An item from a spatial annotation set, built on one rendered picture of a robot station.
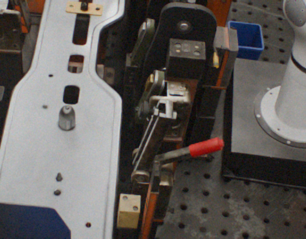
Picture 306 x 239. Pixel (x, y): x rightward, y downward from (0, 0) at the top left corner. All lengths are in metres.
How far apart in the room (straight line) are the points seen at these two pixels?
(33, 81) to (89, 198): 0.30
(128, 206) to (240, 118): 0.58
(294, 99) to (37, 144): 0.62
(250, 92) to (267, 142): 0.17
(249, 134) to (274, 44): 0.48
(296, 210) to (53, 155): 0.65
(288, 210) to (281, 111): 0.24
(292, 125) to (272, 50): 0.42
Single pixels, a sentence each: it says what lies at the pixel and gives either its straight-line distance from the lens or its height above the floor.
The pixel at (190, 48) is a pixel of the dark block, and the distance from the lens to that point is 1.18.
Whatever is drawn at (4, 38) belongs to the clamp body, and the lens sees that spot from 1.40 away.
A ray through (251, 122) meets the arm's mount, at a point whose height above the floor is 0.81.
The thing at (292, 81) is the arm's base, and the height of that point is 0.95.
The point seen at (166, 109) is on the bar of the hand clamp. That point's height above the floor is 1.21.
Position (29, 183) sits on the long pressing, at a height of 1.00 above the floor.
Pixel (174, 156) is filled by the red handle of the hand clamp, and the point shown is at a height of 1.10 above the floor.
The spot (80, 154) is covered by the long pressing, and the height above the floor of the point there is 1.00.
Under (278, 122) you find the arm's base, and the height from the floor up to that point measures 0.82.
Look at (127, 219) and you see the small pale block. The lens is 1.02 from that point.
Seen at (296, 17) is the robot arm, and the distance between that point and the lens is 1.25.
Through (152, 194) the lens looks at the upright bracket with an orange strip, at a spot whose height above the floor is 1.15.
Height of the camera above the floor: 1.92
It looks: 49 degrees down
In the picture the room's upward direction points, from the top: 10 degrees clockwise
